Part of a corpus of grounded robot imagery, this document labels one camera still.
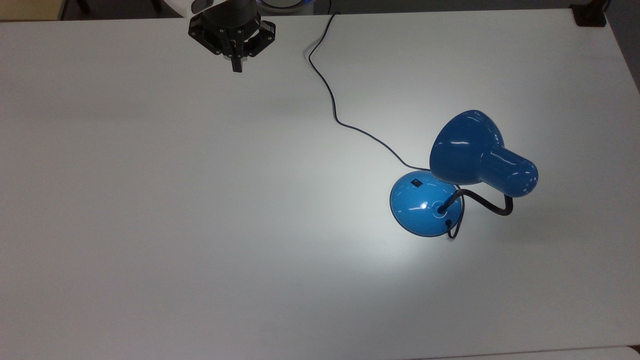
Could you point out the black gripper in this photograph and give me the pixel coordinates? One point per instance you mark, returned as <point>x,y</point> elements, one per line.
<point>232,17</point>

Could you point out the blue gooseneck desk lamp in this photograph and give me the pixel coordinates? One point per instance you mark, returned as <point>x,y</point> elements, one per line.
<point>465,150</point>

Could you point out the black table clamp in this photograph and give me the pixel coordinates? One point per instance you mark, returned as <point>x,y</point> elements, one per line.
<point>590,15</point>

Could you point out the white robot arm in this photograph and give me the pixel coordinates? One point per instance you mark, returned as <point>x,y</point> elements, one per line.
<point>182,5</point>

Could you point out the tan wooden board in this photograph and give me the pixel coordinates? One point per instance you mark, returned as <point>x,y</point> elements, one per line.
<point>30,9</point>

